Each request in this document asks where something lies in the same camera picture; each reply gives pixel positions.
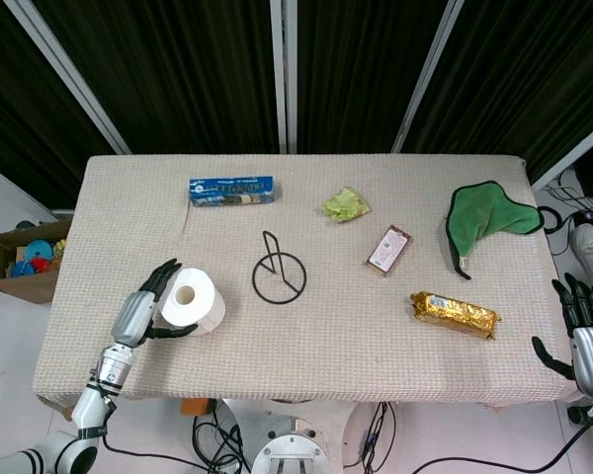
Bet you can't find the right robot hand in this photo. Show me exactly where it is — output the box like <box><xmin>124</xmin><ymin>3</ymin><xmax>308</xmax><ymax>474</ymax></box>
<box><xmin>531</xmin><ymin>273</ymin><xmax>593</xmax><ymax>397</ymax></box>

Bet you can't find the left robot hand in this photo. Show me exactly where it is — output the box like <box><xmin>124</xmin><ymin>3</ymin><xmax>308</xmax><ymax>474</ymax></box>
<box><xmin>110</xmin><ymin>259</ymin><xmax>200</xmax><ymax>348</ymax></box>

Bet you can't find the white toilet paper roll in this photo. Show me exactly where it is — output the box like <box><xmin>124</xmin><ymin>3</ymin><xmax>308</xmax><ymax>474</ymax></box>
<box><xmin>159</xmin><ymin>267</ymin><xmax>227</xmax><ymax>338</ymax></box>

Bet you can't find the robot base column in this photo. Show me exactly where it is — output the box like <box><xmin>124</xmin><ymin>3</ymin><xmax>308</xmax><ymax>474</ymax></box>
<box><xmin>220</xmin><ymin>398</ymin><xmax>362</xmax><ymax>474</ymax></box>

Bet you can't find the white shoe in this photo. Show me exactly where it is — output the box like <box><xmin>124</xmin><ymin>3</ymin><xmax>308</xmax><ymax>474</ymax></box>
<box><xmin>568</xmin><ymin>222</ymin><xmax>593</xmax><ymax>290</ymax></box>

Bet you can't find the cardboard box with toys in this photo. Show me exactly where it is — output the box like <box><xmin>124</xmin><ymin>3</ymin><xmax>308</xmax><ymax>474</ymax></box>
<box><xmin>0</xmin><ymin>219</ymin><xmax>72</xmax><ymax>305</ymax></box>

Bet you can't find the gold foil biscuit pack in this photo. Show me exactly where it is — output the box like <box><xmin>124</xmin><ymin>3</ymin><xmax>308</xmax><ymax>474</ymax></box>
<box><xmin>408</xmin><ymin>290</ymin><xmax>503</xmax><ymax>342</ymax></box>

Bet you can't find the blue cardboard box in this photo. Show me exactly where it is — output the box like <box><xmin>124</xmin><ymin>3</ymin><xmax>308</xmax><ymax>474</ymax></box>
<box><xmin>188</xmin><ymin>175</ymin><xmax>280</xmax><ymax>207</ymax></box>

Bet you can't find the green microfiber cloth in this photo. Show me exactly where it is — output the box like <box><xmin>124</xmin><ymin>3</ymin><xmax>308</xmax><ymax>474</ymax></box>
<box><xmin>444</xmin><ymin>180</ymin><xmax>545</xmax><ymax>280</ymax></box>

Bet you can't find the beige table cloth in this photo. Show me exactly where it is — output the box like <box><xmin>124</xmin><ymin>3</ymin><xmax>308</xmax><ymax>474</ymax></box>
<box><xmin>32</xmin><ymin>154</ymin><xmax>580</xmax><ymax>409</ymax></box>

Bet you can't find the red snack packet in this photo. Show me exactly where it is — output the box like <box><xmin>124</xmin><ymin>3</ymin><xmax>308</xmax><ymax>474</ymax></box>
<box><xmin>366</xmin><ymin>224</ymin><xmax>413</xmax><ymax>277</ymax></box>

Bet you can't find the crumpled green snack wrapper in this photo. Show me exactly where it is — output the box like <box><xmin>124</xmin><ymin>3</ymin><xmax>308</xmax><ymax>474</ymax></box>
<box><xmin>321</xmin><ymin>186</ymin><xmax>373</xmax><ymax>224</ymax></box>

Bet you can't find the black curtain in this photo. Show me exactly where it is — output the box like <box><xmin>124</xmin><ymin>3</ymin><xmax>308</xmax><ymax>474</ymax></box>
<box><xmin>0</xmin><ymin>0</ymin><xmax>593</xmax><ymax>185</ymax></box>

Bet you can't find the black floor cable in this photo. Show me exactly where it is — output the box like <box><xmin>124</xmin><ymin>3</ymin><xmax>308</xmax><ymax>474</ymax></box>
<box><xmin>360</xmin><ymin>419</ymin><xmax>593</xmax><ymax>474</ymax></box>

